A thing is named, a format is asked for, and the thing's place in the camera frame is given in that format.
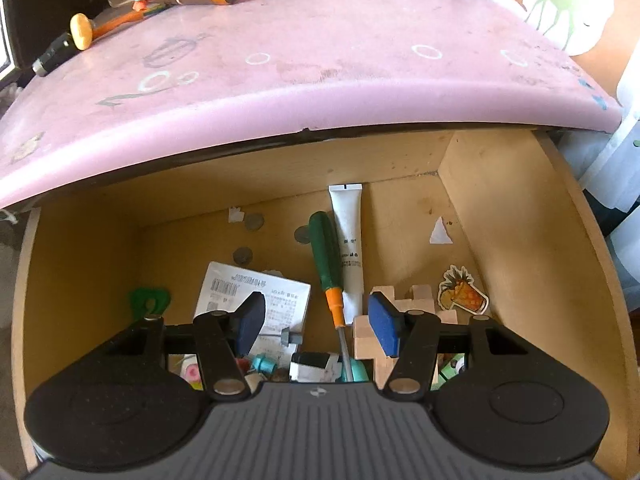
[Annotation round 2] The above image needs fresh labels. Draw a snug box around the orange pen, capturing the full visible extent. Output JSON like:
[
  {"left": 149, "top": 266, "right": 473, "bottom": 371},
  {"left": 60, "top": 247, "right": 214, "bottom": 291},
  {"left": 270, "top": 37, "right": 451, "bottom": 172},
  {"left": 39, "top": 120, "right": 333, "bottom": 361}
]
[{"left": 92, "top": 8, "right": 147, "bottom": 39}]

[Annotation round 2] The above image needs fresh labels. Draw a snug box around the green plastic ring piece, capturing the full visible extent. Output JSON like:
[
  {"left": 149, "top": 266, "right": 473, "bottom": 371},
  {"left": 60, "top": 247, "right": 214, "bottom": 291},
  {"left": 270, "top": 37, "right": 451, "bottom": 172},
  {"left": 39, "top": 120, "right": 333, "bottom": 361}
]
[{"left": 129, "top": 287, "right": 172, "bottom": 322}]

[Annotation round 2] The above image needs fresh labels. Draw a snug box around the deer printed cloth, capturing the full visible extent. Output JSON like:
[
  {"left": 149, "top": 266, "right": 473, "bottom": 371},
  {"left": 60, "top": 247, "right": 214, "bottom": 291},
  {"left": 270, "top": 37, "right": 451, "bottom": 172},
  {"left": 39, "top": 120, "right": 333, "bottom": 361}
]
[{"left": 492, "top": 0, "right": 640, "bottom": 57}]

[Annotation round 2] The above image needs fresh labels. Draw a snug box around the wooden block puzzle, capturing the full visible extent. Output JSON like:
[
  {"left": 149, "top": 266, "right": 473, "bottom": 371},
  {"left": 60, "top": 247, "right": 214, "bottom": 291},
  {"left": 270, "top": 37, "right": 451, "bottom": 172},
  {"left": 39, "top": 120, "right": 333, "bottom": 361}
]
[{"left": 352, "top": 284, "right": 460, "bottom": 391}]

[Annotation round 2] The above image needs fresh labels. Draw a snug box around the green handled screwdriver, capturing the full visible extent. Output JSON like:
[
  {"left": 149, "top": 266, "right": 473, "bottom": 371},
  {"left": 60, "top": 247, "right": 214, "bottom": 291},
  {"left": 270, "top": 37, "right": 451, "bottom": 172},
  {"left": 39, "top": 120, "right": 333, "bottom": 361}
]
[{"left": 307, "top": 211, "right": 362, "bottom": 383}]

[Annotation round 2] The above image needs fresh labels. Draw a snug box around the white printed paper box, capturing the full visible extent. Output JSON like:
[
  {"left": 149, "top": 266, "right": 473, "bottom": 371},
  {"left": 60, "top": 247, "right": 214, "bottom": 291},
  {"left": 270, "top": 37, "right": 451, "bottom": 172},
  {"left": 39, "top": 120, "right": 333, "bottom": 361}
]
[{"left": 193, "top": 261, "right": 312, "bottom": 367}]

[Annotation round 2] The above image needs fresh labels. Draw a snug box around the black tool with yellow knob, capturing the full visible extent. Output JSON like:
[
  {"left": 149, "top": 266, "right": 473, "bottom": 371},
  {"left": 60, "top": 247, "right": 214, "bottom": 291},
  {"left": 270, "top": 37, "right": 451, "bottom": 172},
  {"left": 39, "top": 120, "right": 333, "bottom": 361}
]
[{"left": 32, "top": 12, "right": 96, "bottom": 77}]

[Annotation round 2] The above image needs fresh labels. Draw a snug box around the triangular white paper scrap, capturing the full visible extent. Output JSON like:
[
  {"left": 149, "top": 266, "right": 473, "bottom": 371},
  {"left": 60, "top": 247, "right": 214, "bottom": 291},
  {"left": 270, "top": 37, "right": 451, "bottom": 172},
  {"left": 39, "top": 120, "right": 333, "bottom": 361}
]
[{"left": 429, "top": 216, "right": 454, "bottom": 245}]

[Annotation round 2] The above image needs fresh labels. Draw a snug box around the white tube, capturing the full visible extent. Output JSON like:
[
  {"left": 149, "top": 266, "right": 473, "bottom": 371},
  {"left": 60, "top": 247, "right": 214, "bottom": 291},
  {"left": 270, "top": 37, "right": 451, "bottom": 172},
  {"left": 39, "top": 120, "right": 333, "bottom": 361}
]
[{"left": 328, "top": 183, "right": 366, "bottom": 327}]

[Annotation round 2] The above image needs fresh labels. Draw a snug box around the pineapple sticker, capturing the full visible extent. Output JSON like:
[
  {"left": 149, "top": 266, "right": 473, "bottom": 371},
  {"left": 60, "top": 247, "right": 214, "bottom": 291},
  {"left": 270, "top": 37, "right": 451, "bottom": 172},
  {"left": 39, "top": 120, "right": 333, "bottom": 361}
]
[{"left": 438, "top": 265, "right": 489, "bottom": 315}]

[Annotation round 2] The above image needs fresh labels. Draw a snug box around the wooden drawer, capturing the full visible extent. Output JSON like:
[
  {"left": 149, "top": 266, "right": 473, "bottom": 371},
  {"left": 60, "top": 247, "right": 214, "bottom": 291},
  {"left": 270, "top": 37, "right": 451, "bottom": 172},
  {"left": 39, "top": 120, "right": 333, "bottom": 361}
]
[{"left": 10, "top": 127, "right": 633, "bottom": 480}]

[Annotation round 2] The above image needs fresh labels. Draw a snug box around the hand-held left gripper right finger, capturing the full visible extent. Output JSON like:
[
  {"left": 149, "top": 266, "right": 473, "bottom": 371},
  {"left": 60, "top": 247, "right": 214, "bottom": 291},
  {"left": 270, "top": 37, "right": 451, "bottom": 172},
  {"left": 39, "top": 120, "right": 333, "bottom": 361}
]
[{"left": 368, "top": 288, "right": 529, "bottom": 402}]

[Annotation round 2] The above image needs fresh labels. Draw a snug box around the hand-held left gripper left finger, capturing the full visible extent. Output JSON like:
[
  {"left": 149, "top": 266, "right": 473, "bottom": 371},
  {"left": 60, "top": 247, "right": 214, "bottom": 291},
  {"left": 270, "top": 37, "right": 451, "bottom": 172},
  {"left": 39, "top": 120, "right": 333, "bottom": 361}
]
[{"left": 107, "top": 291, "right": 268, "bottom": 402}]

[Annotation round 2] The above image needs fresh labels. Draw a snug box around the small white black box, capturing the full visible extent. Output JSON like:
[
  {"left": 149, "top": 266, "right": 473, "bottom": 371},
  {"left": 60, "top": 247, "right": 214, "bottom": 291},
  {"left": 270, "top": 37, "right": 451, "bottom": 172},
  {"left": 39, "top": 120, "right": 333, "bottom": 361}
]
[{"left": 289, "top": 351, "right": 342, "bottom": 384}]

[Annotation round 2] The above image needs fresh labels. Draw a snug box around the white curtain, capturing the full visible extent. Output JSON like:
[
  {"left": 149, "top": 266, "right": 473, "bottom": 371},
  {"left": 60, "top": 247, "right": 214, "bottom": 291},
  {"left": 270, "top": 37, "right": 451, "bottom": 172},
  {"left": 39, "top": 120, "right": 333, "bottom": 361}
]
[{"left": 575, "top": 57, "right": 640, "bottom": 283}]

